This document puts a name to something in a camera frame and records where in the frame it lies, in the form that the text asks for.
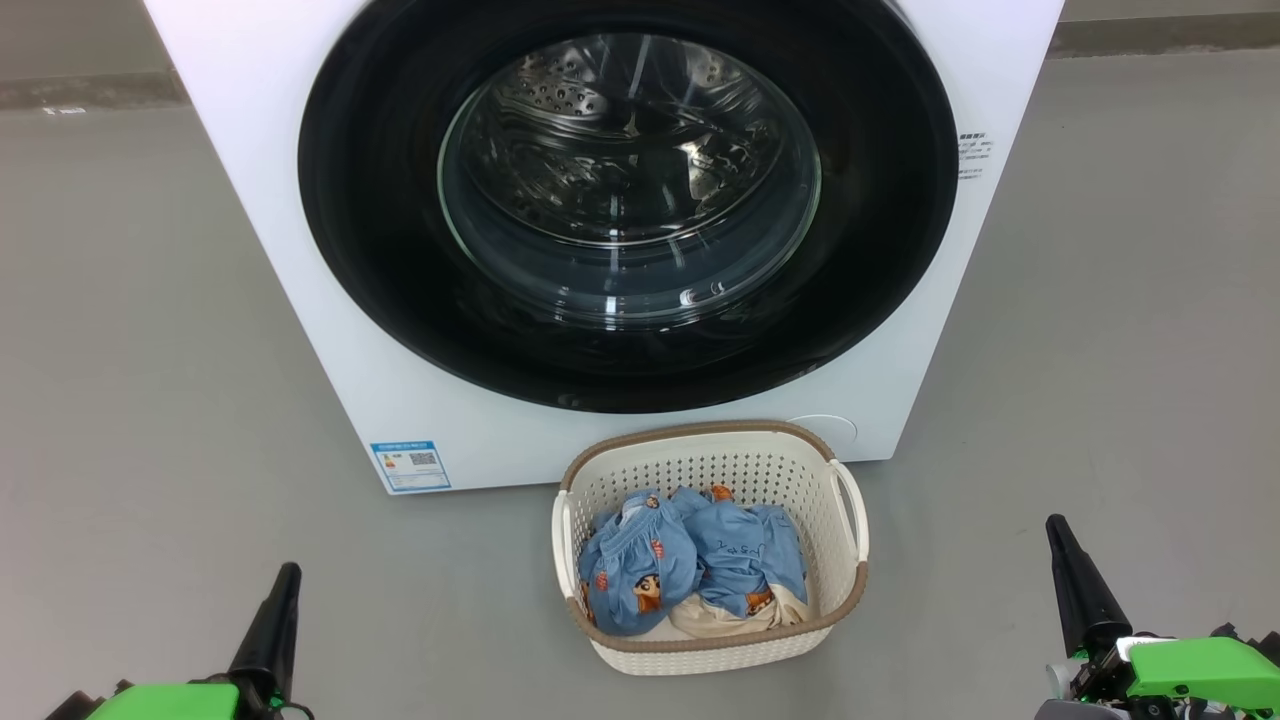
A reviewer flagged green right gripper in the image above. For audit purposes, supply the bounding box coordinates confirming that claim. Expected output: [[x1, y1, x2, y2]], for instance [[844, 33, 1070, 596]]
[[1045, 514, 1280, 713]]

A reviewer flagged blue garment with cream lining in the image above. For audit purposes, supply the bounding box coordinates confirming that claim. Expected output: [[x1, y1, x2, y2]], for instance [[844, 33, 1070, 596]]
[[668, 484, 809, 638]]

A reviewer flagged blue cartoon print garment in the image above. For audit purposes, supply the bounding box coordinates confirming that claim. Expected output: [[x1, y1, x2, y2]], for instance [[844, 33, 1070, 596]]
[[578, 490, 703, 637]]

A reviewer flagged black round glass washer door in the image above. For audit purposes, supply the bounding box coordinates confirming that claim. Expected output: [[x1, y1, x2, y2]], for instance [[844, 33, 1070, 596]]
[[297, 0, 961, 415]]

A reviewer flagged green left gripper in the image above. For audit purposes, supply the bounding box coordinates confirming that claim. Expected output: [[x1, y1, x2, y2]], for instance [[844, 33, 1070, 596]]
[[85, 562, 303, 720]]

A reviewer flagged blue energy label sticker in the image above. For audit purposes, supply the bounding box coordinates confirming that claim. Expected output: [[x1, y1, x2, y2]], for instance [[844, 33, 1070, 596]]
[[370, 440, 452, 493]]

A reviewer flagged white front-load washing machine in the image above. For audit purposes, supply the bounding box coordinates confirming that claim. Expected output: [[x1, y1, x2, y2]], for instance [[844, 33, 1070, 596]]
[[143, 0, 1066, 496]]

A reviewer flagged washing machine drum opening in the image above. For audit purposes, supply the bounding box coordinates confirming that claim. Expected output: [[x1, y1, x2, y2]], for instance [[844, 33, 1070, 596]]
[[438, 32, 823, 327]]

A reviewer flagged cream plastic laundry basket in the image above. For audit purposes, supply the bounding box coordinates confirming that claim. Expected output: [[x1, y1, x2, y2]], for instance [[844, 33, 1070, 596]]
[[551, 420, 871, 677]]

